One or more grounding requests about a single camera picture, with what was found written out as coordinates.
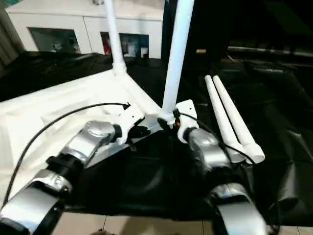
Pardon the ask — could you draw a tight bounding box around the white plastic table leg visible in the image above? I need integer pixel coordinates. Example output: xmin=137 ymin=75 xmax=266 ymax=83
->
xmin=103 ymin=0 xmax=128 ymax=77
xmin=204 ymin=74 xmax=246 ymax=164
xmin=157 ymin=0 xmax=196 ymax=126
xmin=211 ymin=74 xmax=267 ymax=165

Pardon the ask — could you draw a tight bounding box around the white plastic table top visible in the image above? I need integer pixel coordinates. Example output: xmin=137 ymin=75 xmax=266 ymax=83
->
xmin=0 ymin=69 xmax=172 ymax=204

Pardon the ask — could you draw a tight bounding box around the black left wrist camera cable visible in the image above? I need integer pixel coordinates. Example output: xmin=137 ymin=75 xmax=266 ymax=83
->
xmin=2 ymin=101 xmax=132 ymax=204

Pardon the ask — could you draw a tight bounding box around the white glass door cabinet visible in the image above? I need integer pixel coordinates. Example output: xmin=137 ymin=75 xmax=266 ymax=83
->
xmin=4 ymin=0 xmax=164 ymax=60

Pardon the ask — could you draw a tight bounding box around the red white bottle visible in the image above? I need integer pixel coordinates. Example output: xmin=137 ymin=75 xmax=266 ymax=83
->
xmin=103 ymin=36 xmax=111 ymax=55

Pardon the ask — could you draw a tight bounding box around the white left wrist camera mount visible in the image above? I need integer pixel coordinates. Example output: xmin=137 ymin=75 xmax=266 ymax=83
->
xmin=114 ymin=107 xmax=147 ymax=145

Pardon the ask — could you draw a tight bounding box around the black work mat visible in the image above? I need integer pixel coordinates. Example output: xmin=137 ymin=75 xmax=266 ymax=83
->
xmin=0 ymin=50 xmax=313 ymax=227

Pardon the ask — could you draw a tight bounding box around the grey curtain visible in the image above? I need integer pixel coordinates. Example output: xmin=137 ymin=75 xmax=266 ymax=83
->
xmin=0 ymin=0 xmax=23 ymax=67

